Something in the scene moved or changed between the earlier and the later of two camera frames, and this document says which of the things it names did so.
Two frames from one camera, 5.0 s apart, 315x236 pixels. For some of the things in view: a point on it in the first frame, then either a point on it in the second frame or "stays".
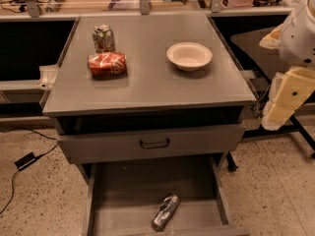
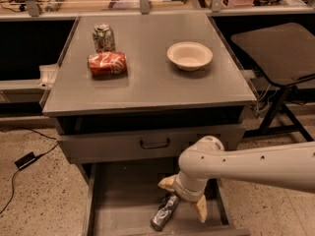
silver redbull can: x=165 y=212 stays
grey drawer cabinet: x=151 y=101 stays
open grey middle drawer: x=122 y=200 stays
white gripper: x=297 y=39 to x=181 y=190
